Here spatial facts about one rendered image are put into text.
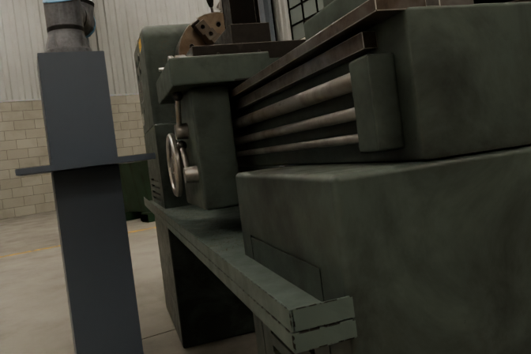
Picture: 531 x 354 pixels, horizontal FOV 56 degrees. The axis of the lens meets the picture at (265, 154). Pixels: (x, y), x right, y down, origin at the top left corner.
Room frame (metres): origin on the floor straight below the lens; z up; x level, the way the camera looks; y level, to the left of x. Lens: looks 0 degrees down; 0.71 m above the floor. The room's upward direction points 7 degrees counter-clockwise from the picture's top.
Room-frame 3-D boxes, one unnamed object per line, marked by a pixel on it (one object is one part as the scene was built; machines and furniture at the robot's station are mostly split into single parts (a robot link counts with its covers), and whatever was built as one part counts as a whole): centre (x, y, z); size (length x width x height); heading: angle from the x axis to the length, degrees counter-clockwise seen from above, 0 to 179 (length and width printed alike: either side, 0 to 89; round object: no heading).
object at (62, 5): (1.69, 0.61, 1.27); 0.13 x 0.12 x 0.14; 4
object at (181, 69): (1.25, -0.04, 0.90); 0.53 x 0.30 x 0.06; 107
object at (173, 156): (1.20, 0.16, 0.73); 0.27 x 0.12 x 0.27; 17
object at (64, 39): (1.68, 0.61, 1.15); 0.15 x 0.15 x 0.10
